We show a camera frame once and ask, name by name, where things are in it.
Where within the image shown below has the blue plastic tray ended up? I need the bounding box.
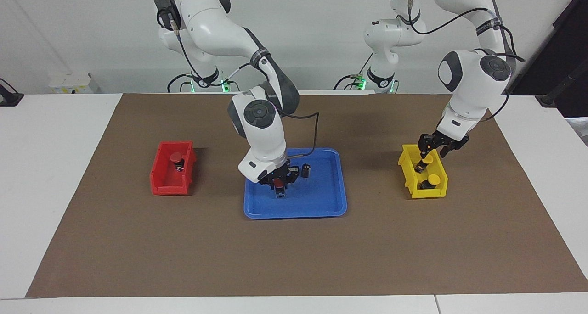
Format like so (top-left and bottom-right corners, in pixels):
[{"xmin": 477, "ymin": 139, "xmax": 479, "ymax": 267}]
[{"xmin": 243, "ymin": 148, "xmax": 348, "ymax": 220}]

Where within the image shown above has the yellow plastic bin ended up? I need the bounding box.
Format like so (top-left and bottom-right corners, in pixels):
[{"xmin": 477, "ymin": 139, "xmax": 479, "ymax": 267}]
[{"xmin": 398, "ymin": 143, "xmax": 448, "ymax": 199}]

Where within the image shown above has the brown table mat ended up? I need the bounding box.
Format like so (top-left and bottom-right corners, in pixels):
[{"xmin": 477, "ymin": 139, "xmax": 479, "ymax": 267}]
[{"xmin": 25, "ymin": 93, "xmax": 588, "ymax": 298}]

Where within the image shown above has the red plastic bin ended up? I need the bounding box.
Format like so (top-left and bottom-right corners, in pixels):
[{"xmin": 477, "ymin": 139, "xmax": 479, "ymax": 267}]
[{"xmin": 150, "ymin": 141, "xmax": 197, "ymax": 196}]

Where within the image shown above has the black stand bar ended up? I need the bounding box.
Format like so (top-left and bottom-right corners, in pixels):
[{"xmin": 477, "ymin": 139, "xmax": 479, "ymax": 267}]
[{"xmin": 536, "ymin": 66, "xmax": 588, "ymax": 108}]

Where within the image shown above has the grey crumpled sheet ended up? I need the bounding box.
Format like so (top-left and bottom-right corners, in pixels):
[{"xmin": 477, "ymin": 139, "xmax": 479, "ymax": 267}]
[{"xmin": 564, "ymin": 117, "xmax": 588, "ymax": 147}]

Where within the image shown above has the black background panel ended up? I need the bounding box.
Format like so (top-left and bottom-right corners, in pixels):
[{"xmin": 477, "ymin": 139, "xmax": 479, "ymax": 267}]
[{"xmin": 510, "ymin": 0, "xmax": 588, "ymax": 118}]

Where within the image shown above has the black table clamp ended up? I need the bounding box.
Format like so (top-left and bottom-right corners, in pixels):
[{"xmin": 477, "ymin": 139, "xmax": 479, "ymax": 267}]
[{"xmin": 0, "ymin": 78, "xmax": 24, "ymax": 107}]

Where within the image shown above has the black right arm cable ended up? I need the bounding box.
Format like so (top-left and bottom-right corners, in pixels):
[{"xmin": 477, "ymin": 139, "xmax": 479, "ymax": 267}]
[{"xmin": 169, "ymin": 11, "xmax": 320, "ymax": 157}]

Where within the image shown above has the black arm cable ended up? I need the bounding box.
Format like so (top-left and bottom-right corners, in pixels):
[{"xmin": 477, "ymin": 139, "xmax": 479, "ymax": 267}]
[
  {"xmin": 169, "ymin": 11, "xmax": 320, "ymax": 157},
  {"xmin": 406, "ymin": 0, "xmax": 525, "ymax": 122}
]

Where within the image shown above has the black base cable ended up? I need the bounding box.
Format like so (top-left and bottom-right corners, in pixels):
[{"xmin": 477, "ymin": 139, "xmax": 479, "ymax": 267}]
[
  {"xmin": 167, "ymin": 72, "xmax": 194, "ymax": 93},
  {"xmin": 333, "ymin": 52, "xmax": 375, "ymax": 90}
]

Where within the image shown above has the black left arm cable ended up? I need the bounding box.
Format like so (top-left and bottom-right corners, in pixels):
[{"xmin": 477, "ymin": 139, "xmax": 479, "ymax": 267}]
[{"xmin": 406, "ymin": 0, "xmax": 525, "ymax": 122}]

